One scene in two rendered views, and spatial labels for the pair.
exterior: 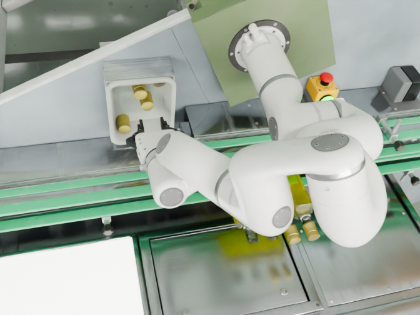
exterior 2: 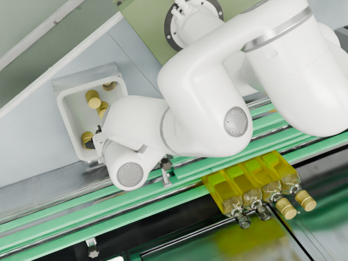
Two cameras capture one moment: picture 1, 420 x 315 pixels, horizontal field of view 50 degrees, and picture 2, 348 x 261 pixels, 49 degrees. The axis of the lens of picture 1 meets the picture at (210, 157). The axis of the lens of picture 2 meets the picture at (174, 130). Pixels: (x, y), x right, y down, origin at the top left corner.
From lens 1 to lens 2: 0.30 m
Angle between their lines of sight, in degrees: 14
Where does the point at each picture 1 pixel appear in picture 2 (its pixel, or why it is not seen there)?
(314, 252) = (318, 229)
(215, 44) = (150, 30)
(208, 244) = (202, 245)
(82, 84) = (39, 108)
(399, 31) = not seen: outside the picture
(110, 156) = (84, 176)
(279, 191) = (220, 87)
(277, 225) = (233, 133)
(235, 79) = not seen: hidden behind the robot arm
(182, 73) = (132, 77)
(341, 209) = (301, 75)
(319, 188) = (265, 58)
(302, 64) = not seen: hidden behind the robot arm
